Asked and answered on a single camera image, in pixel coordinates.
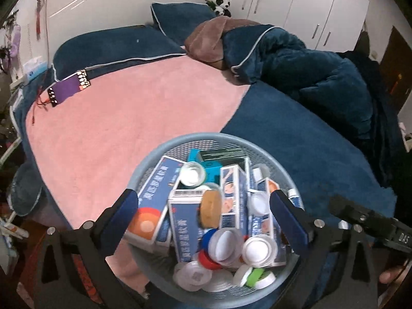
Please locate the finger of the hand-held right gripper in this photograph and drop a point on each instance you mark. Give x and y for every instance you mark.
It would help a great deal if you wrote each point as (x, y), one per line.
(354, 210)

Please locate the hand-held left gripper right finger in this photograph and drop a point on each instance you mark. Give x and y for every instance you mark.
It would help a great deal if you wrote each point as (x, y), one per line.
(288, 222)

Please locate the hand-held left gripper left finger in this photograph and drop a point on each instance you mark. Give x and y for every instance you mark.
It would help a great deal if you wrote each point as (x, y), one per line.
(127, 212)

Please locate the pile of assorted bottle caps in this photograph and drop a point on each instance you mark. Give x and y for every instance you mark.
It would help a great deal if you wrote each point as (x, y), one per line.
(257, 251)

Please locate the light blue mesh basket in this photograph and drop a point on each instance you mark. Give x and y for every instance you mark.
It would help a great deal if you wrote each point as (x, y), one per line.
(180, 148)

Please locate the person's right hand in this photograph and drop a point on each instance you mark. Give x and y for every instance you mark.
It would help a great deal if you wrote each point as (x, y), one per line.
(391, 275)

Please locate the blue and white medicine box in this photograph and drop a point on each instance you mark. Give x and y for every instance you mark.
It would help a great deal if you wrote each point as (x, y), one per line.
(183, 231)
(231, 183)
(262, 225)

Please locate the white tube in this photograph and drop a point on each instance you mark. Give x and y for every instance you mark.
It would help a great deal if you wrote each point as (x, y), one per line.
(294, 196)

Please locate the white box with orange circle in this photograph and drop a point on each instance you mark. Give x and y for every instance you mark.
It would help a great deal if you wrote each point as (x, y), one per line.
(161, 186)

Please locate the single white bottle cap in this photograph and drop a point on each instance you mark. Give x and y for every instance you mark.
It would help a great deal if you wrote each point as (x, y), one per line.
(192, 175)

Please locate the dark blue plush blanket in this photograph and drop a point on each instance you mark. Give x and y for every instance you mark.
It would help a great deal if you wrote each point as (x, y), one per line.
(305, 135)

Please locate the teal box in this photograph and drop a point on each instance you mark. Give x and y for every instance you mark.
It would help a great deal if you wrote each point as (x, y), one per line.
(209, 172)

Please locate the dark green box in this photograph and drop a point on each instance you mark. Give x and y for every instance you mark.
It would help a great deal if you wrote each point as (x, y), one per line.
(222, 155)

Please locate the pink blanket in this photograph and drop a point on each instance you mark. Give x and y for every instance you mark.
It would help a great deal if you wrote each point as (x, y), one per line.
(128, 103)

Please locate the dark cloth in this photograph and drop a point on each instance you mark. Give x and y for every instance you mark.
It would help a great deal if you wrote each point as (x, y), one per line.
(386, 103)

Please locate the purple pouch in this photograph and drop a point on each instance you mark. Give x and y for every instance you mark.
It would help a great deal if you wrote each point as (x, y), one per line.
(67, 87)

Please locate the dark blue piped quilt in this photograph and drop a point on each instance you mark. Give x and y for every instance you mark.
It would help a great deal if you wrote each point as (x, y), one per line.
(305, 70)

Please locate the brown door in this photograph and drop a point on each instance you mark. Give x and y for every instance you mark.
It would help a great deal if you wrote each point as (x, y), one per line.
(399, 61)

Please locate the flat dark blue pillow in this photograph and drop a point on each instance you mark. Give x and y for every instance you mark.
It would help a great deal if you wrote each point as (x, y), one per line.
(112, 45)

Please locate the light blue tissue pack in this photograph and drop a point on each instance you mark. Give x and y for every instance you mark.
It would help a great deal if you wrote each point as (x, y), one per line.
(37, 67)

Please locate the brown pillow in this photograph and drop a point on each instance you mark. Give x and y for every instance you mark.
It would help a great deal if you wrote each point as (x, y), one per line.
(206, 41)

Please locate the upright dark blue pillow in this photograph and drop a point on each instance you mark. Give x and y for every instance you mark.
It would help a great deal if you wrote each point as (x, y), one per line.
(180, 19)

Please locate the purple flowers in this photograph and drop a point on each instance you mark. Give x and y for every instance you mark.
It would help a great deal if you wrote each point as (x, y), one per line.
(15, 40)

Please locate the red hanging tassel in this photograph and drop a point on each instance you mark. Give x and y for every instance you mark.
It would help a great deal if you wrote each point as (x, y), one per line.
(38, 22)

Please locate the white wardrobe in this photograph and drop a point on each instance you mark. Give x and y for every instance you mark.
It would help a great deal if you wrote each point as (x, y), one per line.
(289, 6)

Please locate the white bed headboard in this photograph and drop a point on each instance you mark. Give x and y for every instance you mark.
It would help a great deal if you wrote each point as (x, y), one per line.
(96, 0)

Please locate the panda plush toy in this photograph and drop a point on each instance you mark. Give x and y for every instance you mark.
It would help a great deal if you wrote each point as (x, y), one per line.
(222, 1)

